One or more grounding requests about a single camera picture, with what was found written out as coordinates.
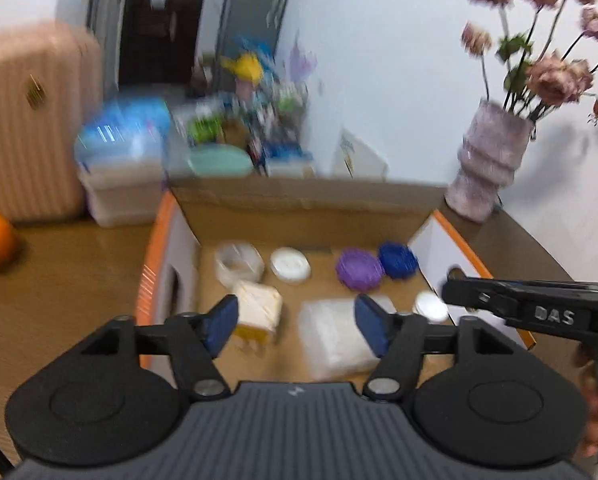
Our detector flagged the dark entrance door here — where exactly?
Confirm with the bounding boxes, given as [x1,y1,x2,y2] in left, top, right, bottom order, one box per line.
[118,0,203,87]

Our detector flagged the mint green round container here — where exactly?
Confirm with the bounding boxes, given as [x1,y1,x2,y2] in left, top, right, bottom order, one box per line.
[186,144,253,178]

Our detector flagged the white yellow small box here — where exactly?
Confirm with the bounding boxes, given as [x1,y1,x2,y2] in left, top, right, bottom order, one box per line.
[233,281,284,351]

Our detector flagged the white round lid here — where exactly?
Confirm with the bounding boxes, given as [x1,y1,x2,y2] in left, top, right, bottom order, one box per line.
[270,247,311,284]

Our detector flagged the white paper bag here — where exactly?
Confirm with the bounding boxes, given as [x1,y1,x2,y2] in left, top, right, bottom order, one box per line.
[332,129,389,181]

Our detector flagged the dried pink roses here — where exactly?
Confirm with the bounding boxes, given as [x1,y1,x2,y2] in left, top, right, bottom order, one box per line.
[460,0,598,126]

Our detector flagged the pink ribbed suitcase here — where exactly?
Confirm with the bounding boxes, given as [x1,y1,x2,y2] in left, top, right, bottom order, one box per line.
[0,22,102,222]

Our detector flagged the orange cardboard box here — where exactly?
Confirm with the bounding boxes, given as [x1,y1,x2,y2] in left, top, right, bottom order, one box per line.
[134,179,538,386]

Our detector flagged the white tape roll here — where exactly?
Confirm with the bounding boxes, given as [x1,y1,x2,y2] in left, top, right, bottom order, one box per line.
[214,242,265,288]

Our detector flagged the person's right hand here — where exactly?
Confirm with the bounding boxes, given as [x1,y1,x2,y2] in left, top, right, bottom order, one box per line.
[573,344,598,458]

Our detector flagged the silver round tin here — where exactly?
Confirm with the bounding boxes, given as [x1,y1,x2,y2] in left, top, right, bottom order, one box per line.
[413,292,450,324]

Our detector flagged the blue yarn ball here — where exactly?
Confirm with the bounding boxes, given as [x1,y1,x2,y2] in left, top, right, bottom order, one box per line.
[378,242,419,280]

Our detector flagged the grey refrigerator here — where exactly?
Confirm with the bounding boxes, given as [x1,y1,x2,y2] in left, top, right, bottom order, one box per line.
[216,0,288,76]

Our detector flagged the pink textured vase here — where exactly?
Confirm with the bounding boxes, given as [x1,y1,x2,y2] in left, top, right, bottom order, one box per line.
[444,100,534,223]

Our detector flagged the purple yarn ball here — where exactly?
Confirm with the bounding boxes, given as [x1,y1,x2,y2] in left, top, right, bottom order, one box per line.
[336,249,384,292]

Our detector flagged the blue lid storage box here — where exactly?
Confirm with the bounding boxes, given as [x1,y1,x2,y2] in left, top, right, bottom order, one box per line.
[74,96,172,228]

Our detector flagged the clear plastic bag pack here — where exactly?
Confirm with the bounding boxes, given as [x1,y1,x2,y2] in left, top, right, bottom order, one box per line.
[298,297,378,382]

